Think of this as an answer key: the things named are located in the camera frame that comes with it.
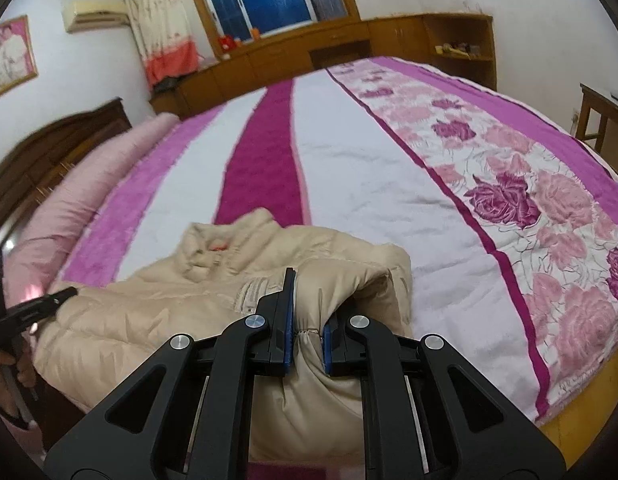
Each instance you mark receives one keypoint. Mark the cream and orange curtain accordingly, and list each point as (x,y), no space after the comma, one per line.
(159,20)

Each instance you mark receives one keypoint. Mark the pink rolled quilt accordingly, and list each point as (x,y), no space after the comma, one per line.
(89,180)

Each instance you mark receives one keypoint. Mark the beige puffer jacket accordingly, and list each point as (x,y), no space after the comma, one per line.
(139,310)

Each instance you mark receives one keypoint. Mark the light wooden bed frame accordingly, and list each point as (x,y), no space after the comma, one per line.
(589,410)

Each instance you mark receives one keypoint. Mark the wooden side table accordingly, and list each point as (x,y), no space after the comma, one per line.
(604,105)

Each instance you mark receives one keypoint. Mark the pink framed wall picture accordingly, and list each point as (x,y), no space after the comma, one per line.
(9,55)

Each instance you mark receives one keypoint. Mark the dark wooden headboard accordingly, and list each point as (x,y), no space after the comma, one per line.
(39,150)

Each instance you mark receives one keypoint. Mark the wall air conditioner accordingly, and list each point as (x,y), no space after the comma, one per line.
(96,15)

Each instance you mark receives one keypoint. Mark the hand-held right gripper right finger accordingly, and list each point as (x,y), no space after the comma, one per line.
(328,350)

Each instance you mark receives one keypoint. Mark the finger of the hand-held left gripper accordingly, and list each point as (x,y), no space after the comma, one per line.
(44,304)

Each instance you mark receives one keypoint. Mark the pile of small trinkets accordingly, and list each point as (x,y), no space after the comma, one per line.
(459,50)

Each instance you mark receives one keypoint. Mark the purple white floral bedspread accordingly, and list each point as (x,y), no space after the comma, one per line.
(369,175)

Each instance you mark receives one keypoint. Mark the long wooden cabinet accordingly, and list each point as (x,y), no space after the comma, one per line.
(269,65)

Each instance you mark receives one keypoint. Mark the red ornament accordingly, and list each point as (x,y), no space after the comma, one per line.
(228,43)

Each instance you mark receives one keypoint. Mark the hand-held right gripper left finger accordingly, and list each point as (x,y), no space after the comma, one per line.
(288,320)

